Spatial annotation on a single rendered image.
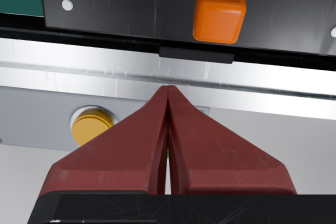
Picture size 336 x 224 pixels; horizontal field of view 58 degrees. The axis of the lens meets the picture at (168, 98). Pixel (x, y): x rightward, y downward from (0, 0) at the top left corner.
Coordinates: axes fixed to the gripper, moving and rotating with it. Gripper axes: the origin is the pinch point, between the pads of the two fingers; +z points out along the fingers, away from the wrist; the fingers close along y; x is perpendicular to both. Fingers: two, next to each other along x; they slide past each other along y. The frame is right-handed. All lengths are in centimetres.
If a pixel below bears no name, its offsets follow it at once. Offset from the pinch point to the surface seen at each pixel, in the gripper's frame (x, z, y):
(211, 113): 16.8, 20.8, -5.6
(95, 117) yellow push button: 9.6, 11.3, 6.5
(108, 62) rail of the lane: 4.9, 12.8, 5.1
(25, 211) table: 36.9, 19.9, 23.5
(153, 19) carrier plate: 0.9, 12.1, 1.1
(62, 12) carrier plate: 0.5, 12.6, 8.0
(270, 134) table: 19.8, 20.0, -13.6
